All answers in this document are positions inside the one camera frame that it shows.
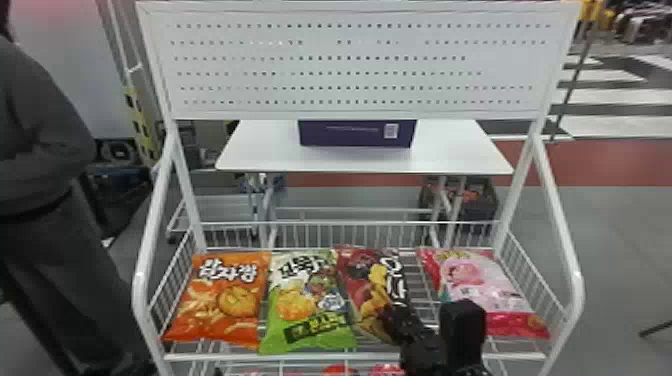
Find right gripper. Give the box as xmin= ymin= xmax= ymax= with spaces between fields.
xmin=378 ymin=304 xmax=449 ymax=376

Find red and black snack packet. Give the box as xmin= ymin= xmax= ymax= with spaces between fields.
xmin=335 ymin=246 xmax=428 ymax=345

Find pink snack packet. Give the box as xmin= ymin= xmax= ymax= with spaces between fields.
xmin=417 ymin=247 xmax=551 ymax=340

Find green snack packet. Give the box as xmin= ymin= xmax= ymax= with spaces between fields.
xmin=258 ymin=249 xmax=358 ymax=356

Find black crate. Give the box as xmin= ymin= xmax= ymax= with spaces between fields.
xmin=418 ymin=177 xmax=499 ymax=223

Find white side table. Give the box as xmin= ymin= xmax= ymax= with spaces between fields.
xmin=215 ymin=119 xmax=515 ymax=249

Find orange snack packet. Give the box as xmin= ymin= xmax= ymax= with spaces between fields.
xmin=162 ymin=250 xmax=273 ymax=350

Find dark blue box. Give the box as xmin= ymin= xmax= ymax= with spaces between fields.
xmin=298 ymin=119 xmax=418 ymax=149

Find person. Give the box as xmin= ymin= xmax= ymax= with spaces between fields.
xmin=0 ymin=0 xmax=159 ymax=376

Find white wire rack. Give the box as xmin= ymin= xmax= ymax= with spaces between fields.
xmin=131 ymin=0 xmax=587 ymax=376

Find yellow black striped post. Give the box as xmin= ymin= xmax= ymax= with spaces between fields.
xmin=123 ymin=86 xmax=162 ymax=167

